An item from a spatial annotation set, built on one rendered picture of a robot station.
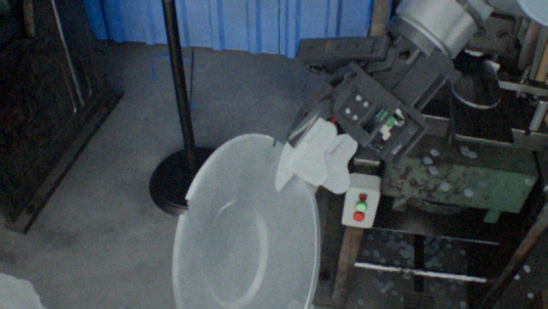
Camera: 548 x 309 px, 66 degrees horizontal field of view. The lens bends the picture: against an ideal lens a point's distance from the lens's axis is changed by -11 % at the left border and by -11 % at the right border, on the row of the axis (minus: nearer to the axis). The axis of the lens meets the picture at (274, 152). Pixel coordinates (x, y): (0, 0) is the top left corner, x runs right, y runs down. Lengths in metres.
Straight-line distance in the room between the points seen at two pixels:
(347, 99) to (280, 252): 0.17
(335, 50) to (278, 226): 0.19
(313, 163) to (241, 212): 0.13
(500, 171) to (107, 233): 1.38
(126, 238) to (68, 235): 0.25
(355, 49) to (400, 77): 0.06
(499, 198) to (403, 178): 0.26
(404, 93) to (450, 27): 0.07
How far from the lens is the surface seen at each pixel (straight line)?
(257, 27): 2.54
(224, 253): 0.57
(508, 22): 1.09
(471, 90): 1.16
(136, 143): 2.16
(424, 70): 0.44
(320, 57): 0.50
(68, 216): 1.96
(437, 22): 0.44
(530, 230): 1.29
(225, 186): 0.60
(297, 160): 0.47
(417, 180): 1.19
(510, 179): 1.21
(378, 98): 0.43
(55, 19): 2.03
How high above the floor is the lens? 1.41
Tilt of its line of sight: 44 degrees down
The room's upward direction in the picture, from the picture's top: straight up
